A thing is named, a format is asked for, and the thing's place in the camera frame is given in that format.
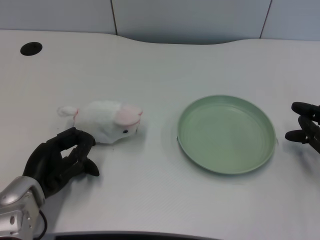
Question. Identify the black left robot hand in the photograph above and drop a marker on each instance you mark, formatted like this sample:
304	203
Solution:
52	160

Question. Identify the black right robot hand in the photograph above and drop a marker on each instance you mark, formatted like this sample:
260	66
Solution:
306	125

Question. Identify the white plush rabbit doll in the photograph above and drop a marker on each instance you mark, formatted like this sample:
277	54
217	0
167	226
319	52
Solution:
105	122

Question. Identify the green round plate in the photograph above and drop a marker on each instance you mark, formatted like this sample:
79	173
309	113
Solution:
226	135

